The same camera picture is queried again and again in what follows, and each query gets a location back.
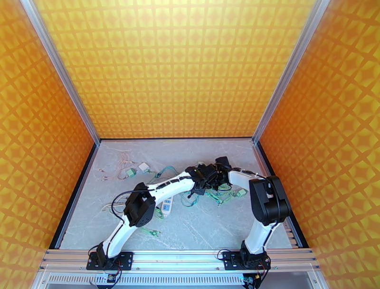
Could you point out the light green USB charger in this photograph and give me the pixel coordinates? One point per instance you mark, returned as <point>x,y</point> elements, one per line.
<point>242,193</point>

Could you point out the white USB charger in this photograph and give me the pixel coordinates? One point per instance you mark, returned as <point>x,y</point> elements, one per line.
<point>144,167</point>

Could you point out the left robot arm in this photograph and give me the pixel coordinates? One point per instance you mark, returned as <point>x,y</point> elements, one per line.
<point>175,185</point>

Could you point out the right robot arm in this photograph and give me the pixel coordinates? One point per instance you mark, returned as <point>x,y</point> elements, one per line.
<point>258,234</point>

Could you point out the white power strip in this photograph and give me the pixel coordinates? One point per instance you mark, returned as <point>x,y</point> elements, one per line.
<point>167,206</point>

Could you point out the vented metal panel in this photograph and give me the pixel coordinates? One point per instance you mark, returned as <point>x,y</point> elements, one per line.
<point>178,279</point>

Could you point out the small circuit board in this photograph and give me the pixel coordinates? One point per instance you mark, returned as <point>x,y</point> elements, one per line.
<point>110,278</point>
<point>250,279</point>

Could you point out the aluminium mounting rail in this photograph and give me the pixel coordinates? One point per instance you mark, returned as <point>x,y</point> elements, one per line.
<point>178,258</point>

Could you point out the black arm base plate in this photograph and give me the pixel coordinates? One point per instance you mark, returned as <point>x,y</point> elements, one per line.
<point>126,261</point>
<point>228,261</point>

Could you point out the aluminium frame post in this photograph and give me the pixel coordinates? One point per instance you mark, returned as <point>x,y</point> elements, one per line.
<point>291,68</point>
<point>59,68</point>

